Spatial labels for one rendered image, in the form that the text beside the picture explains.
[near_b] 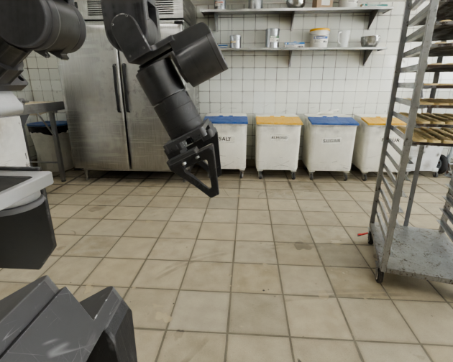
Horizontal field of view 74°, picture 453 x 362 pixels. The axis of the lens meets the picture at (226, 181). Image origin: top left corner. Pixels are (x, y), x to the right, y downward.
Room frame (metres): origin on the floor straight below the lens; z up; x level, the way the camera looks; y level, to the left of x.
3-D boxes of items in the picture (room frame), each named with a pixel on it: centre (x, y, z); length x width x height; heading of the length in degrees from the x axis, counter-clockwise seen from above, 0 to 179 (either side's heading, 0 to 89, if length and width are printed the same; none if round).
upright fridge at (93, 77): (3.82, 1.11, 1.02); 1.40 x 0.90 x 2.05; 86
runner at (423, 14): (1.76, -1.03, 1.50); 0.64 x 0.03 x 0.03; 161
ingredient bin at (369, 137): (3.75, -1.94, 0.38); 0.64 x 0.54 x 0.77; 173
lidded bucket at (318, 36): (4.01, -1.13, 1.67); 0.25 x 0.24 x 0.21; 86
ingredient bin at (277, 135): (3.84, -0.64, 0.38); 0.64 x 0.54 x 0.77; 177
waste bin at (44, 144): (4.10, 2.40, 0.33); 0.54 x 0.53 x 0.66; 86
